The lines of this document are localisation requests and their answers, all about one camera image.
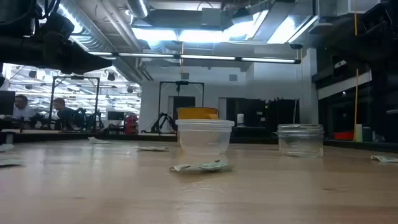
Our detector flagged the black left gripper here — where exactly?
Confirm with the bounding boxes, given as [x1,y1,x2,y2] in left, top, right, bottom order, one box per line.
[43,30,113,75]

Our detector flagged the clear glass jar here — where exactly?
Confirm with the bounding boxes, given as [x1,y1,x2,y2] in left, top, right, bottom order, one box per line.
[275,123,325,158]

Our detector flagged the small black monitor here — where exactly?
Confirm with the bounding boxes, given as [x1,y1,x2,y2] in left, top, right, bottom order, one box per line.
[106,110,126,121]

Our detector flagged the person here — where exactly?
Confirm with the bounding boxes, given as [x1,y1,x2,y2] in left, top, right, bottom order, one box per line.
[11,94,37,121]
[52,97,76,131]

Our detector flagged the red equipment stack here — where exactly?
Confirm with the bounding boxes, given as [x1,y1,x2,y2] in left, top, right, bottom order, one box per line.
[124,113,140,136]

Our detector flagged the dark background workbench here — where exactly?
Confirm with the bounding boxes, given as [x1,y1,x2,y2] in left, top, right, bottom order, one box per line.
[0,128,178,144]

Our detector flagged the black computer monitor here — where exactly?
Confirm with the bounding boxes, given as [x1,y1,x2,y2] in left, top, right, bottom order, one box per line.
[0,90,16,116]

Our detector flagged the long ceiling light bar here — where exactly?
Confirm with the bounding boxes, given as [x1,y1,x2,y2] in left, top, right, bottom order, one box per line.
[88,50,302,65]

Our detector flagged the yellow bowl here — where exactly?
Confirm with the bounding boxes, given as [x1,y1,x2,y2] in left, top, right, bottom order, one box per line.
[176,107,220,121]

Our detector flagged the grey ceiling box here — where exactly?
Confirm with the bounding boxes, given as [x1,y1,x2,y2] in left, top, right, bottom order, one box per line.
[201,7,223,27]

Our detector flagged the clear plastic food container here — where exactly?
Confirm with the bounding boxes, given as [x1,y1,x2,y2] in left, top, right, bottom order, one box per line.
[175,119,236,156]

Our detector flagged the black partition panels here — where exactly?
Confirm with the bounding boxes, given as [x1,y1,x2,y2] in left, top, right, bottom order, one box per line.
[226,97,301,126]

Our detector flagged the red bin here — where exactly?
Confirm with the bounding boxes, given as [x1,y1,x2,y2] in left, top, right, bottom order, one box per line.
[333,131,355,141]

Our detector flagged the yellow vertical pole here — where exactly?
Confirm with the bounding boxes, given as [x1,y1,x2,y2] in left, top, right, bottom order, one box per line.
[353,0,359,142]

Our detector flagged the white cup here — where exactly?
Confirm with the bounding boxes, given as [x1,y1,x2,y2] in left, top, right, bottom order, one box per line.
[354,123,364,143]

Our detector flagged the wide black metal frame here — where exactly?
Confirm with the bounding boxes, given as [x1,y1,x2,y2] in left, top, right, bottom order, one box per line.
[49,75,101,130]

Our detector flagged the silver ventilation duct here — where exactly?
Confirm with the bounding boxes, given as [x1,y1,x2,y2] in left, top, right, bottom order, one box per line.
[125,0,150,19]

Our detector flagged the black frame with camera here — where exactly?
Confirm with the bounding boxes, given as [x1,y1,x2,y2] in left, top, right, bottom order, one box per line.
[158,80,205,132]

